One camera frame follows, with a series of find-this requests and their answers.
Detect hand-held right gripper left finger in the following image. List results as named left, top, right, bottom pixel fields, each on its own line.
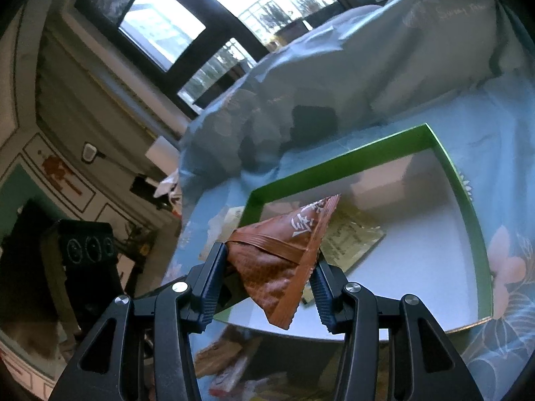
left=48, top=241, right=235, bottom=401

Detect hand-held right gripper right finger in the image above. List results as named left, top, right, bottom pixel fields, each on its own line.
left=309, top=257, right=488, bottom=401

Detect brown triangular snack packet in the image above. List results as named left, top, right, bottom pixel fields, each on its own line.
left=226, top=194, right=341, bottom=330

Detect green cardboard box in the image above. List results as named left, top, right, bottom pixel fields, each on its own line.
left=213, top=123, right=494, bottom=343

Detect gold flat snack packet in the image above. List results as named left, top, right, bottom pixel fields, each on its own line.
left=301, top=213, right=386, bottom=307

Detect packets in front of box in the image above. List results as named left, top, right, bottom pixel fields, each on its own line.
left=194, top=326, right=347, bottom=401

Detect pale flat snack packet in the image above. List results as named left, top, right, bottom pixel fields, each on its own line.
left=200, top=207, right=247, bottom=260

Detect red white snack packet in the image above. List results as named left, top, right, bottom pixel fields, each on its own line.
left=208, top=355, right=251, bottom=398

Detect white plastic bag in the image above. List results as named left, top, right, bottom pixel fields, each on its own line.
left=152, top=171, right=183, bottom=215

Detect black appliance with round dials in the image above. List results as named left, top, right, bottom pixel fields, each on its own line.
left=44, top=219, right=120, bottom=330

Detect white paper roll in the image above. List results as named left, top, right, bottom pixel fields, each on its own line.
left=146, top=138, right=180, bottom=176

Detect blue folded quilt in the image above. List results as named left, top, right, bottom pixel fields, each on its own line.
left=178, top=0, right=523, bottom=176

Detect black-framed window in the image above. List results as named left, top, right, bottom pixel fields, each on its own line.
left=73, top=0, right=444, bottom=118

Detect outdoor potted plant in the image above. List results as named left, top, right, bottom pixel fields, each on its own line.
left=274, top=19, right=312, bottom=47

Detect white wall-mounted device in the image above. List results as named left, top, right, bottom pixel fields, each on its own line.
left=82, top=143, right=105, bottom=163

